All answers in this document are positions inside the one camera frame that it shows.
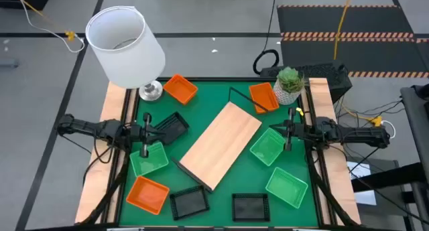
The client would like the black computer tower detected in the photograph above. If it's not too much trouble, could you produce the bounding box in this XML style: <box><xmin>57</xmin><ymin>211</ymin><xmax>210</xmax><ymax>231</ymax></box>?
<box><xmin>259</xmin><ymin>62</ymin><xmax>353</xmax><ymax>94</ymax></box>

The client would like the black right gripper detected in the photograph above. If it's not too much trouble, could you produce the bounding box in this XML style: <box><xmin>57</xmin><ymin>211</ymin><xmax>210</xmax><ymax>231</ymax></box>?
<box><xmin>269</xmin><ymin>107</ymin><xmax>305</xmax><ymax>151</ymax></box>

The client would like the yellow cord with plug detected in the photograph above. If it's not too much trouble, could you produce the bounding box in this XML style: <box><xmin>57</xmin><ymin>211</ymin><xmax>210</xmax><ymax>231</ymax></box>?
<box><xmin>7</xmin><ymin>0</ymin><xmax>76</xmax><ymax>42</ymax></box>
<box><xmin>338</xmin><ymin>96</ymin><xmax>383</xmax><ymax>127</ymax></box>

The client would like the white shade table lamp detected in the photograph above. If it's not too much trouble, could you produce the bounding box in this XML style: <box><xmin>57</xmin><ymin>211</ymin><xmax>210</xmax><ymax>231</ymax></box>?
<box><xmin>85</xmin><ymin>5</ymin><xmax>166</xmax><ymax>102</ymax></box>

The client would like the black table frame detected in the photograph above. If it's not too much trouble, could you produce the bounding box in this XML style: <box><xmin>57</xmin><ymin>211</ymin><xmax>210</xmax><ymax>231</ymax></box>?
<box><xmin>100</xmin><ymin>76</ymin><xmax>336</xmax><ymax>231</ymax></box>

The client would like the green table mat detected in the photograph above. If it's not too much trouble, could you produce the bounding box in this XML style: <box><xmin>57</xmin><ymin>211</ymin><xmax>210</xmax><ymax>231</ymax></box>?
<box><xmin>119</xmin><ymin>80</ymin><xmax>319</xmax><ymax>227</ymax></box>

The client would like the white paper sheet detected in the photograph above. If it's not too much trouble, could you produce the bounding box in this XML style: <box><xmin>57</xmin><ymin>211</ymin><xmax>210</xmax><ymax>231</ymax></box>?
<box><xmin>347</xmin><ymin>160</ymin><xmax>378</xmax><ymax>207</ymax></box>

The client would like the green plastic basket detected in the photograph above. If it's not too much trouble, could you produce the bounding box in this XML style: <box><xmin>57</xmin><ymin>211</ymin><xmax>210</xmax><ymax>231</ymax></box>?
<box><xmin>249</xmin><ymin>127</ymin><xmax>286</xmax><ymax>167</ymax></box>
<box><xmin>265</xmin><ymin>167</ymin><xmax>309</xmax><ymax>210</ymax></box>
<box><xmin>129</xmin><ymin>141</ymin><xmax>170</xmax><ymax>177</ymax></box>

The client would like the succulent in patterned white pot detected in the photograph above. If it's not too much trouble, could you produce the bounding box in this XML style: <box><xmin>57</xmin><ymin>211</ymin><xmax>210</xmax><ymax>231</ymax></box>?
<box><xmin>273</xmin><ymin>66</ymin><xmax>306</xmax><ymax>106</ymax></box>

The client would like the black hazard-striped floor mat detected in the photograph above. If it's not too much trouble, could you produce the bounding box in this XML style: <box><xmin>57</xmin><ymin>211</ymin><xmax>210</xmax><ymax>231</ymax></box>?
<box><xmin>280</xmin><ymin>36</ymin><xmax>429</xmax><ymax>79</ymax></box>
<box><xmin>276</xmin><ymin>4</ymin><xmax>415</xmax><ymax>37</ymax></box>

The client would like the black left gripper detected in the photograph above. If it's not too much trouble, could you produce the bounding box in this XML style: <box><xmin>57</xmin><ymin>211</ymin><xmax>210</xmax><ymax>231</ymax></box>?
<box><xmin>129</xmin><ymin>112</ymin><xmax>168</xmax><ymax>158</ymax></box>

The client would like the orange plastic basket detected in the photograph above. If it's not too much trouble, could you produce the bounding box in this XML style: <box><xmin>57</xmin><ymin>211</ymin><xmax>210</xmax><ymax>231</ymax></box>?
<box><xmin>125</xmin><ymin>175</ymin><xmax>170</xmax><ymax>216</ymax></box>
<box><xmin>163</xmin><ymin>74</ymin><xmax>199</xmax><ymax>106</ymax></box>
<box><xmin>249</xmin><ymin>82</ymin><xmax>280</xmax><ymax>115</ymax></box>

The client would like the yellow hanging cable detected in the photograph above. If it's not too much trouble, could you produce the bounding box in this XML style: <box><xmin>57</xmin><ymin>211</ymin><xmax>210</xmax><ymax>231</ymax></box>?
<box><xmin>333</xmin><ymin>0</ymin><xmax>355</xmax><ymax>61</ymax></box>

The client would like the black plastic basket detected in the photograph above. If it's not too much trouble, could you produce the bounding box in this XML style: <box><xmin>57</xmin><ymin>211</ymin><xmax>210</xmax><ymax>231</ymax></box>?
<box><xmin>152</xmin><ymin>111</ymin><xmax>190</xmax><ymax>147</ymax></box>
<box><xmin>169</xmin><ymin>185</ymin><xmax>210</xmax><ymax>221</ymax></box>
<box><xmin>231</xmin><ymin>192</ymin><xmax>271</xmax><ymax>222</ymax></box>

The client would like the black looped cable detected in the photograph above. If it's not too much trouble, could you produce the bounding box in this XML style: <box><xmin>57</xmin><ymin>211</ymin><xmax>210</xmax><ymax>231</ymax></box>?
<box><xmin>252</xmin><ymin>0</ymin><xmax>281</xmax><ymax>76</ymax></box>

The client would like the white floor cable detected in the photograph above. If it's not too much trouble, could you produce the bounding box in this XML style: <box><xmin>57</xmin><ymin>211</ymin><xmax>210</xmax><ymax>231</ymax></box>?
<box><xmin>13</xmin><ymin>0</ymin><xmax>86</xmax><ymax>54</ymax></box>

